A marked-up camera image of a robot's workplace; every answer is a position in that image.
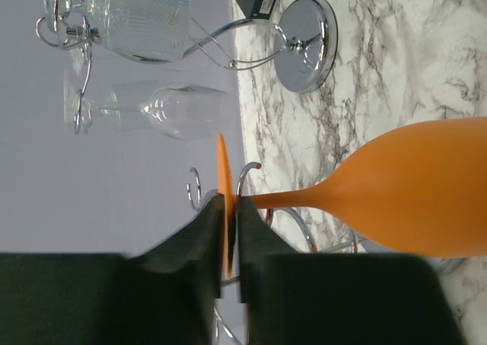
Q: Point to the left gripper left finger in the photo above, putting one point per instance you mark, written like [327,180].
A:
[163,296]

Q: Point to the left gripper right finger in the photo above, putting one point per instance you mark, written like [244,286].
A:
[298,298]

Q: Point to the orange plastic goblet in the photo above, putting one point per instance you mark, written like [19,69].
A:
[419,189]

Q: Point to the clear wine glass front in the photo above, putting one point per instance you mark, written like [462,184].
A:
[178,111]

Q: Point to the clear wine glass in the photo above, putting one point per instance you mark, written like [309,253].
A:
[178,111]
[150,29]

